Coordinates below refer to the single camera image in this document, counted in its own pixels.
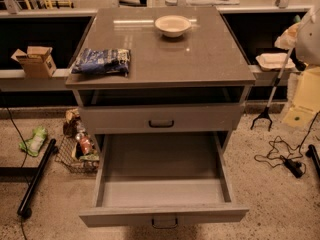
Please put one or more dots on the grey drawer cabinet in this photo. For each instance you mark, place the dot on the grey drawer cabinet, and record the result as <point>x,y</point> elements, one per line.
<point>203,66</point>

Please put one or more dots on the open grey middle drawer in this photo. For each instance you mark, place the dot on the open grey middle drawer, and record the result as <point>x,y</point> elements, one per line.
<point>162,180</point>

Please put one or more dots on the closed grey top drawer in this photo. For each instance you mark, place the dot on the closed grey top drawer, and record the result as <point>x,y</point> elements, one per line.
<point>152,119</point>

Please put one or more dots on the cardboard box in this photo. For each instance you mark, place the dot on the cardboard box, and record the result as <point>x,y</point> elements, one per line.
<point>37,61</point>

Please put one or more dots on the wire basket with items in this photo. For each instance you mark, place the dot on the wire basket with items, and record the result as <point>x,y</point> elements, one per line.
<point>69,152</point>

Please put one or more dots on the grabber reacher tool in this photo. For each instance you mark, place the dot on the grabber reacher tool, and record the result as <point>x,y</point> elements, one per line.
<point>265,113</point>

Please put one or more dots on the white ceramic bowl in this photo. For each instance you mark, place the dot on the white ceramic bowl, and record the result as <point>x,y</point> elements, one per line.
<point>172,26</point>

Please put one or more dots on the blue chip bag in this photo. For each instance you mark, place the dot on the blue chip bag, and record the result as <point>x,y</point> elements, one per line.
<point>108,61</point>

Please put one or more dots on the white takeout container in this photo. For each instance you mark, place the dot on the white takeout container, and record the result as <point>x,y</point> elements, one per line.
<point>271,61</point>

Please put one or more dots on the black metal floor bar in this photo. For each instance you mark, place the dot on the black metal floor bar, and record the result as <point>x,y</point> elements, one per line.
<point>24,209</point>

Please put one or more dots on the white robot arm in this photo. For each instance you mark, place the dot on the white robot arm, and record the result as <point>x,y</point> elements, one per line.
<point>304,37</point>

